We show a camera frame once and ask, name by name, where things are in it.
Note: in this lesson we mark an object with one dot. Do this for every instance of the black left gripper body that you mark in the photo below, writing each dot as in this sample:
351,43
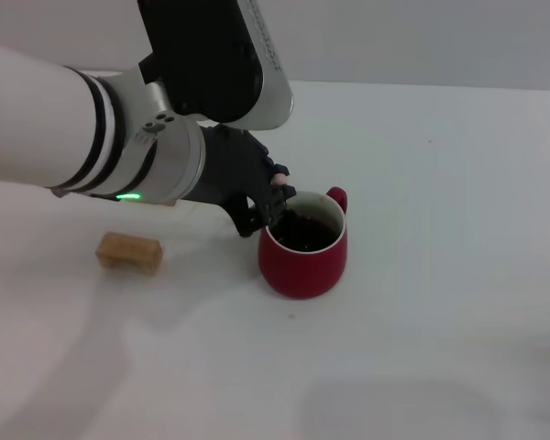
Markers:
229,169

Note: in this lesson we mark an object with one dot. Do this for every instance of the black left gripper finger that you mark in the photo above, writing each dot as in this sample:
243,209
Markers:
270,160
266,215

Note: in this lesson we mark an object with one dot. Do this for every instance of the red cup with coffee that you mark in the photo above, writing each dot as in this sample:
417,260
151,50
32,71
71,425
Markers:
302,275

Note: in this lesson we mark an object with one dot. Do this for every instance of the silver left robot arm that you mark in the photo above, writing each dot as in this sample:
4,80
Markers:
156,114

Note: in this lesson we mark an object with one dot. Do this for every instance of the plain notched wooden block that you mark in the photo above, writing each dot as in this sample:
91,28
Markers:
133,254

